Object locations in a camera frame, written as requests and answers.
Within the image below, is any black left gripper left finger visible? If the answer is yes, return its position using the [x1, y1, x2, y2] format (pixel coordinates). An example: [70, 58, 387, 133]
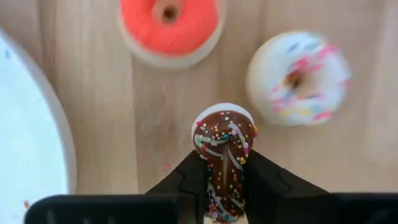
[146, 150, 209, 224]

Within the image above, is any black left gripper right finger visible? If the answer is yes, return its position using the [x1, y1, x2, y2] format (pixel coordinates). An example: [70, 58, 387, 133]
[245, 149, 330, 224]

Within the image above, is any small chocolate sprinkle donut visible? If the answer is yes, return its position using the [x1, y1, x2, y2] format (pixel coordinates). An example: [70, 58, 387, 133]
[191, 102, 259, 224]

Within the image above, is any small white sprinkle donut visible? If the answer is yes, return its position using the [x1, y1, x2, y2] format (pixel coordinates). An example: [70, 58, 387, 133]
[246, 30, 353, 127]

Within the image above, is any small red frosted donut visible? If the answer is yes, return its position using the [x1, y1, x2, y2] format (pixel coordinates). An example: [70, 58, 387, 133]
[116, 0, 226, 70]

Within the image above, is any white round plate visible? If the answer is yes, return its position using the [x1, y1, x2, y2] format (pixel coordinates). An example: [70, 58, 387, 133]
[0, 27, 77, 224]

